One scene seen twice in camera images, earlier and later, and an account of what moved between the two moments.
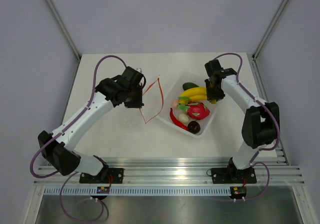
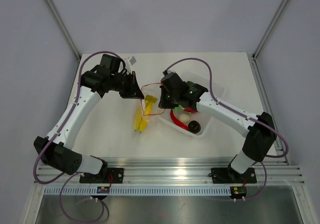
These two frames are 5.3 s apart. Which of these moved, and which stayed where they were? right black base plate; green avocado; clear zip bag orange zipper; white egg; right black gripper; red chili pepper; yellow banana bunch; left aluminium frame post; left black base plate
Moved: right black gripper; clear zip bag orange zipper; yellow banana bunch
Stayed: green avocado; left aluminium frame post; right black base plate; white egg; red chili pepper; left black base plate
